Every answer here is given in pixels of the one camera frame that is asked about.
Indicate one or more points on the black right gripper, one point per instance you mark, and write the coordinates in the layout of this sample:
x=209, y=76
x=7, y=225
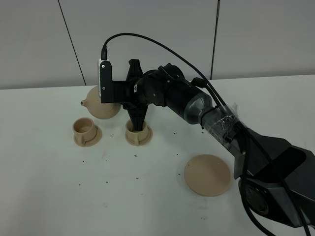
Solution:
x=144, y=89

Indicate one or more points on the beige ceramic teapot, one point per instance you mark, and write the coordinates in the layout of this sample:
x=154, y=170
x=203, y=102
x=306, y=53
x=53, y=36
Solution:
x=96, y=108

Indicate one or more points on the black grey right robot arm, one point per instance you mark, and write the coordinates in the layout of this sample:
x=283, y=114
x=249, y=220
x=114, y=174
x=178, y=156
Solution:
x=276, y=178

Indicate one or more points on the beige round teapot saucer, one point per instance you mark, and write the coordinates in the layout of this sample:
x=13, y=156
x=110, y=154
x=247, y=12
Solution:
x=207, y=175

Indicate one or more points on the right beige teacup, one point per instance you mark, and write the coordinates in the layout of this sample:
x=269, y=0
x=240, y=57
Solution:
x=136, y=138

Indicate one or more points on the beige teacup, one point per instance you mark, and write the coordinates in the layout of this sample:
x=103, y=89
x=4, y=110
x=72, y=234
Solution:
x=84, y=131
x=136, y=138

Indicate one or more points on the right beige cup saucer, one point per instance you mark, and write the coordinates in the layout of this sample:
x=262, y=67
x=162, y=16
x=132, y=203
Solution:
x=149, y=137

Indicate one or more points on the beige cup saucer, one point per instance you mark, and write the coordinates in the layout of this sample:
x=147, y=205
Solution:
x=91, y=142
x=149, y=137

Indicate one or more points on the left beige teacup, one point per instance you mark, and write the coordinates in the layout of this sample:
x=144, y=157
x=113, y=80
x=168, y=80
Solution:
x=84, y=131

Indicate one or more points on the left beige cup saucer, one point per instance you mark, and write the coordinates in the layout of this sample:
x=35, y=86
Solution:
x=91, y=142

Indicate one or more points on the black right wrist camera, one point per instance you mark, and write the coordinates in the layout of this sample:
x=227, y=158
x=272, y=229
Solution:
x=109, y=91

